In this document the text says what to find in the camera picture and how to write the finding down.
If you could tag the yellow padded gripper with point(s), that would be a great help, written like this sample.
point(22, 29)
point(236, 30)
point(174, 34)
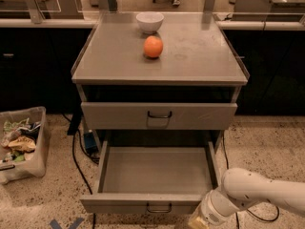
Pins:
point(212, 213)

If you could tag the grey drawer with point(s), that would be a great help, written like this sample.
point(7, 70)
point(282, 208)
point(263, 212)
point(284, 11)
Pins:
point(161, 116)
point(152, 180)

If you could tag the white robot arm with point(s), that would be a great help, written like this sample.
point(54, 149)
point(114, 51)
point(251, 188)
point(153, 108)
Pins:
point(241, 189)

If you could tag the grey metal drawer cabinet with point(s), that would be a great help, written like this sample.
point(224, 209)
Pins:
point(196, 66)

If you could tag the grey top drawer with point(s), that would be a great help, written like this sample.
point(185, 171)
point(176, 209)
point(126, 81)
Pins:
point(161, 116)

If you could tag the blue power box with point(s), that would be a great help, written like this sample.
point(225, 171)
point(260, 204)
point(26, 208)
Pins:
point(89, 141)

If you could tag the orange fruit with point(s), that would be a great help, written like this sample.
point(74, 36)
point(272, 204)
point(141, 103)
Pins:
point(153, 46)

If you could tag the clear plastic bin with trash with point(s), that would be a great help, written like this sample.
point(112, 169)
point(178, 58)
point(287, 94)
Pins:
point(24, 144)

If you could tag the white ceramic bowl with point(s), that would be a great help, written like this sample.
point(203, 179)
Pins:
point(149, 21)

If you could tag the black counter with white rail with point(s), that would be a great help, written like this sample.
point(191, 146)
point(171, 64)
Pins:
point(35, 69)

